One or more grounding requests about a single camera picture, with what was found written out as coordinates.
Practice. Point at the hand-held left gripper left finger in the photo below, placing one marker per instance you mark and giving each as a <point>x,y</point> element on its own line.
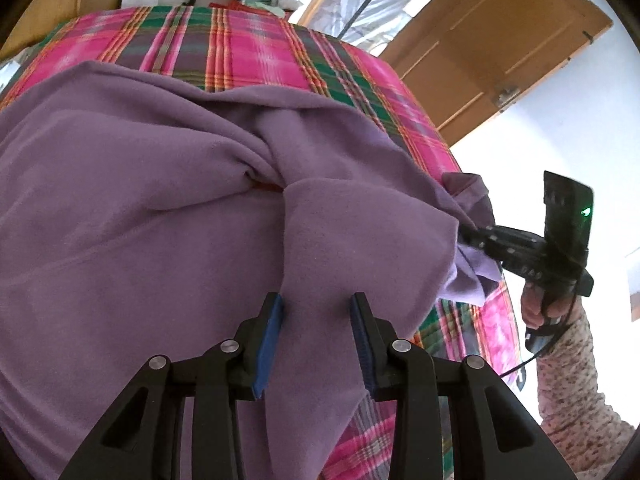
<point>270,345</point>

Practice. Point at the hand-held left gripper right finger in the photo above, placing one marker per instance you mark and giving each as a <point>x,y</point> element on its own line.
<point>362,345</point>

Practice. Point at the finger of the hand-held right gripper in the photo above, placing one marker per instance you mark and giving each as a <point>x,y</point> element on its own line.
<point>480,237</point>

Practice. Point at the purple fleece pants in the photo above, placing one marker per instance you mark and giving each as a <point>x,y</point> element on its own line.
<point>150,220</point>

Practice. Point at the person's right forearm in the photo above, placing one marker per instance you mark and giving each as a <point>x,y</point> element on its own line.
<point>575,400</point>

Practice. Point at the person's right hand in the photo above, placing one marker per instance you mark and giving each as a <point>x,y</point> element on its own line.
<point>531,307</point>

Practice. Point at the wooden door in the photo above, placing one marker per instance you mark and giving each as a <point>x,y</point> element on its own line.
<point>490,45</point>

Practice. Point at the clear plastic door curtain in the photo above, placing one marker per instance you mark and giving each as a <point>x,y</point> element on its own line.
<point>340,0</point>

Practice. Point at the plaid bed sheet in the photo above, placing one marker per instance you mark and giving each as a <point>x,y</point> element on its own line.
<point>240,50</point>

